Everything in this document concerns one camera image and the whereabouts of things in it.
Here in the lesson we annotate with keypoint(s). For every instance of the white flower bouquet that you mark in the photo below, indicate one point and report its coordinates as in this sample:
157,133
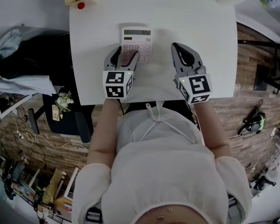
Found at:
64,101

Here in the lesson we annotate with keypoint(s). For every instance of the person's white shirt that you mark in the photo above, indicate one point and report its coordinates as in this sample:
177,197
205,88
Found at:
163,171

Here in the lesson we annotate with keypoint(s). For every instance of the black office chair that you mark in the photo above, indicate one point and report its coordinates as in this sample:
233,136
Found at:
37,55

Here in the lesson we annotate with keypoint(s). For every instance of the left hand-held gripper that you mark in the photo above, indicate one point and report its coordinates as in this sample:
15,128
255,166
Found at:
114,83

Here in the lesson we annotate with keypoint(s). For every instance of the person's right forearm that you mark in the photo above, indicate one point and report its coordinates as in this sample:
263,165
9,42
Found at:
212,134

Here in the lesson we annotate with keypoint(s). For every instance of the light blue cloth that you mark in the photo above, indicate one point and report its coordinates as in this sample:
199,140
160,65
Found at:
9,62

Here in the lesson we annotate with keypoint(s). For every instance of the yellow bag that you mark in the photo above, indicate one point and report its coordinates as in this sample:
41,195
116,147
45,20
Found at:
52,185

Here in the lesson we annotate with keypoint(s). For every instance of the black metal stand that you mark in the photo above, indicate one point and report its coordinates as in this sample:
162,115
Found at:
266,43

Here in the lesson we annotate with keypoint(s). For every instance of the beige head mount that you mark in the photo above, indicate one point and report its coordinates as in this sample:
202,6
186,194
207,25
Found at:
177,216

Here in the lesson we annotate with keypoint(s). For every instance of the red ball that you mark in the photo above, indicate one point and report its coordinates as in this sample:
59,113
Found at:
81,5

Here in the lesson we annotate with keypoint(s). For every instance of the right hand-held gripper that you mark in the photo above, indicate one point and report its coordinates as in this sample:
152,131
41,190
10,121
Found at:
199,85

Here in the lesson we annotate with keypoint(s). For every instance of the white power strip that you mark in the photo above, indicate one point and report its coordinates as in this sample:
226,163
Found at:
20,134

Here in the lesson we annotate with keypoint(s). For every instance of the pink and white calculator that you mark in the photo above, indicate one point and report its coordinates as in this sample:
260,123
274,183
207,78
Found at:
140,41

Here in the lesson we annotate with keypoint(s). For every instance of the yellow paper tag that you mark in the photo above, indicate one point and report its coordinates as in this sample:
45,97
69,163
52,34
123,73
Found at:
55,112

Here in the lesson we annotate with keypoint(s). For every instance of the black flat case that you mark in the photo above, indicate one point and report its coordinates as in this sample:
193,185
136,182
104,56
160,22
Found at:
261,78

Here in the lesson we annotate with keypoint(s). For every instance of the black and green headset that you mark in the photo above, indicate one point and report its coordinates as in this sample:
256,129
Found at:
254,122

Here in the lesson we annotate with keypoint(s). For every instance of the white table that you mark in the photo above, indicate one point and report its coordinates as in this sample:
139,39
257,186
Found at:
154,13

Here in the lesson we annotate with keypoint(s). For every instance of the person's left forearm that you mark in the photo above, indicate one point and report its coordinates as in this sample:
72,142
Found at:
102,136

